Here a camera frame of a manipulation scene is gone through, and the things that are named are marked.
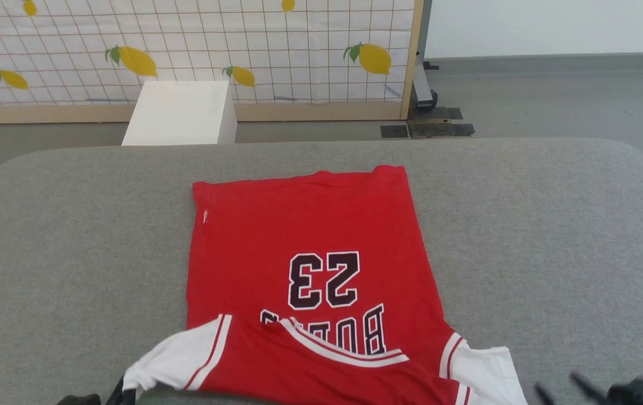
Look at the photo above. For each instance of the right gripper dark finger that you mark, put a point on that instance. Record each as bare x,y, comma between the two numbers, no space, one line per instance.
545,395
590,389

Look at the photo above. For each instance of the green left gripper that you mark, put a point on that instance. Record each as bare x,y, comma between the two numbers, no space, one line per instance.
79,400

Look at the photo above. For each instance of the red and white basketball jersey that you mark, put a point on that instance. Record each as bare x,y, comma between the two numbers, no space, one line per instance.
310,247

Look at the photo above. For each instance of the grey fabric sofa seat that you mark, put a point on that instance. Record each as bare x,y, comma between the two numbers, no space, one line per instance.
73,253

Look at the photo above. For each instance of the white rectangular box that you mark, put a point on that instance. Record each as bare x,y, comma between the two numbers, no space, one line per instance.
180,115

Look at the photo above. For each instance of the large black floor plate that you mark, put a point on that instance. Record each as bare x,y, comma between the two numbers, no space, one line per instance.
439,126

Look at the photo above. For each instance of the small black floor plate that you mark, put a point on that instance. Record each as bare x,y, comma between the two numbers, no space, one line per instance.
394,131

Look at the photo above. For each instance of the grey metal stand leg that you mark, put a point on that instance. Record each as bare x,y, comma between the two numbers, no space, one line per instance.
422,79

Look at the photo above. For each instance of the lemon print partition screen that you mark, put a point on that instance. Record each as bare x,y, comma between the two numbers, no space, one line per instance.
186,45

